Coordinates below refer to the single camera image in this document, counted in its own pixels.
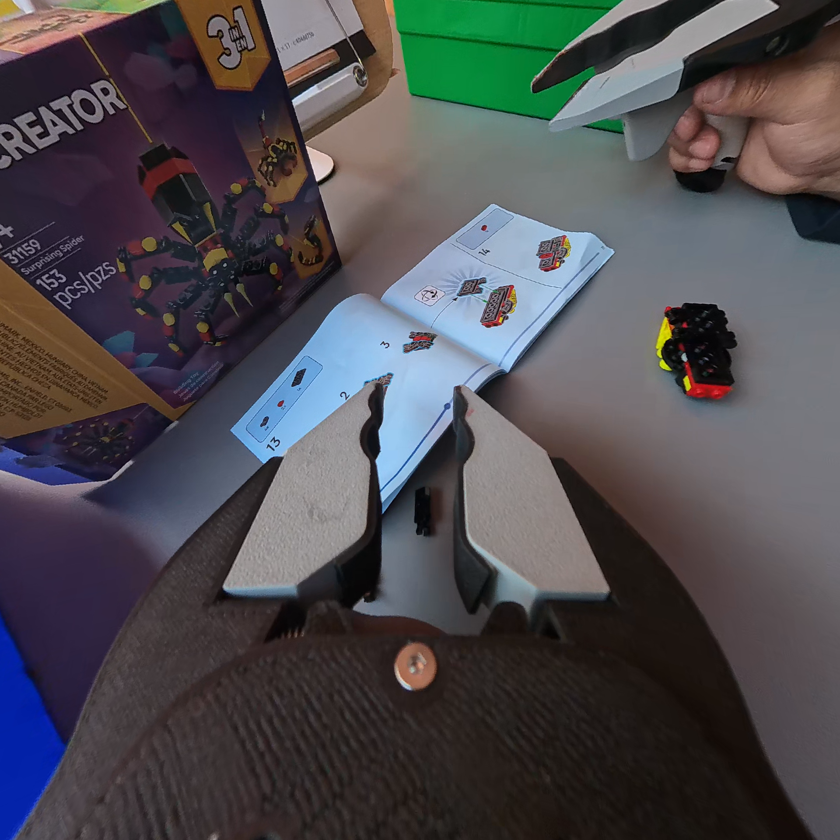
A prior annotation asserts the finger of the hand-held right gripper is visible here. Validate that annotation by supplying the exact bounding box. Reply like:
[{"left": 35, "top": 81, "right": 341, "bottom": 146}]
[
  {"left": 550, "top": 58, "right": 686, "bottom": 162},
  {"left": 532, "top": 0, "right": 780, "bottom": 94}
]

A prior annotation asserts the green box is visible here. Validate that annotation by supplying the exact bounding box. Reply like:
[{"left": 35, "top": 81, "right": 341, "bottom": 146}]
[{"left": 392, "top": 0, "right": 632, "bottom": 133}]

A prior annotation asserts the person's right hand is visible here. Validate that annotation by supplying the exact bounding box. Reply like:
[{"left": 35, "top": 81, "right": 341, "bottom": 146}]
[{"left": 668, "top": 33, "right": 840, "bottom": 198}]

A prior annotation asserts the blue object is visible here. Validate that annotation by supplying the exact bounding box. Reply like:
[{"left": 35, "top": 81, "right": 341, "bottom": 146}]
[{"left": 0, "top": 612, "right": 68, "bottom": 840}]

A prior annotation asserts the open lego instruction booklet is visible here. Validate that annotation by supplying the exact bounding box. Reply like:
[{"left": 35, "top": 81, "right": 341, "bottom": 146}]
[{"left": 231, "top": 203, "right": 616, "bottom": 513}]

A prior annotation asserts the purple lego set box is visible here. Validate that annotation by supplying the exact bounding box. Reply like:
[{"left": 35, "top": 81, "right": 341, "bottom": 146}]
[{"left": 0, "top": 0, "right": 343, "bottom": 480}]

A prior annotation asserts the black red yellow lego model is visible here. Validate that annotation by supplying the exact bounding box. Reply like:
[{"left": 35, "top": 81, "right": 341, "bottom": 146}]
[{"left": 654, "top": 302, "right": 738, "bottom": 402}]

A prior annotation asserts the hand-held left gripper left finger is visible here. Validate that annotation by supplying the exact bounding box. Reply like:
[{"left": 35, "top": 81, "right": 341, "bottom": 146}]
[{"left": 222, "top": 382, "right": 385, "bottom": 609}]

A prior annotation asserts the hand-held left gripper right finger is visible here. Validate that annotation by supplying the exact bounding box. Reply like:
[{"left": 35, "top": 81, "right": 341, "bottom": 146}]
[{"left": 451, "top": 385, "right": 613, "bottom": 639}]

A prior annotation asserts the white monitor stand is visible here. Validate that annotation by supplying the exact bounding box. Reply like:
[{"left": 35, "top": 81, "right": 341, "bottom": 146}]
[{"left": 274, "top": 0, "right": 396, "bottom": 186}]

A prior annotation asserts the person's right forearm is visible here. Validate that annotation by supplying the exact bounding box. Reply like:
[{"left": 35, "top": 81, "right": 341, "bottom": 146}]
[{"left": 784, "top": 192, "right": 840, "bottom": 245}]

